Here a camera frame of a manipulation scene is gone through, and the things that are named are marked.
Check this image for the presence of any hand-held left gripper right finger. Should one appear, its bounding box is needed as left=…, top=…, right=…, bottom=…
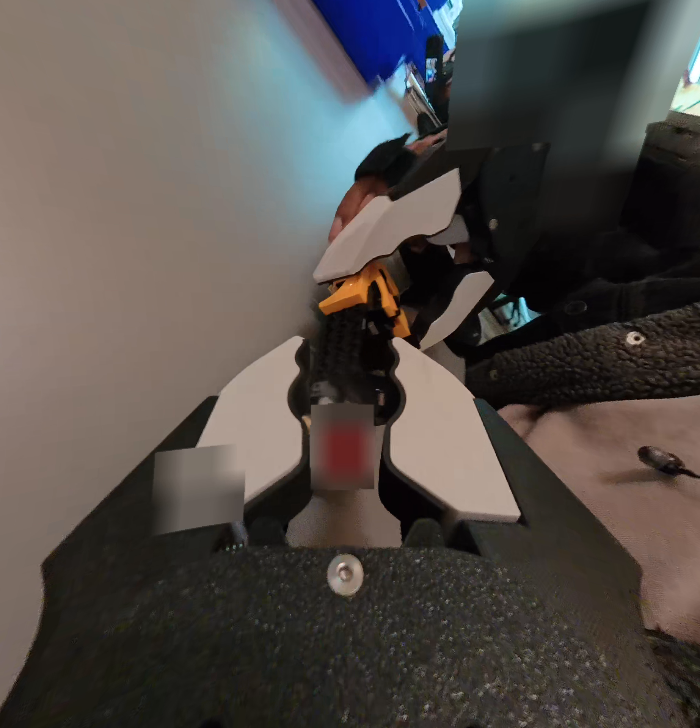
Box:
left=381, top=337, right=523, bottom=524

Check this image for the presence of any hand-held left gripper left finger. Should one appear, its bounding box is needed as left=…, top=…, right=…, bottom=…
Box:
left=198, top=336, right=312, bottom=510

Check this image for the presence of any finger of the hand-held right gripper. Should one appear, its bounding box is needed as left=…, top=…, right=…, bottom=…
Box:
left=313, top=168, right=465, bottom=284
left=418, top=270, right=496, bottom=350

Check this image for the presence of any orange black lego car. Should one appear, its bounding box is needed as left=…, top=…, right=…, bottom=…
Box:
left=301, top=263, right=414, bottom=424

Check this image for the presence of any person's right hand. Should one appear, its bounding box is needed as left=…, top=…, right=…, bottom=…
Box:
left=329, top=128, right=449, bottom=242

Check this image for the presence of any black office chair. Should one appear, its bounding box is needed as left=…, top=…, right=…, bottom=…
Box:
left=620, top=111, right=700, bottom=245

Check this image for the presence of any beige hooded sweatshirt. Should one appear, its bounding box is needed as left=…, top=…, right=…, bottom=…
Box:
left=498, top=392, right=700, bottom=646

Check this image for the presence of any blue plastic bin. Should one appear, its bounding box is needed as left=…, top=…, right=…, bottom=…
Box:
left=313, top=0, right=460, bottom=84

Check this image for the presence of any black earbud with cable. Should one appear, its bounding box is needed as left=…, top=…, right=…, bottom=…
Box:
left=637, top=445, right=700, bottom=482

